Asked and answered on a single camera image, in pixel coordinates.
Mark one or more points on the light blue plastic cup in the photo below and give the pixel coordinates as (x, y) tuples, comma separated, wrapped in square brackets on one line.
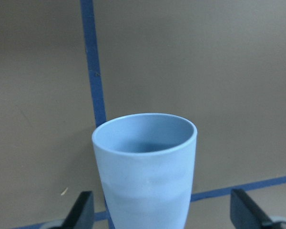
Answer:
[(146, 166)]

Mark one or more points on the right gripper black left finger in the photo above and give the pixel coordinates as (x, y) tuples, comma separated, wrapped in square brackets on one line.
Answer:
[(81, 215)]

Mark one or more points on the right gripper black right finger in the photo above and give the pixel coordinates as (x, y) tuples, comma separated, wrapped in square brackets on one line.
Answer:
[(246, 214)]

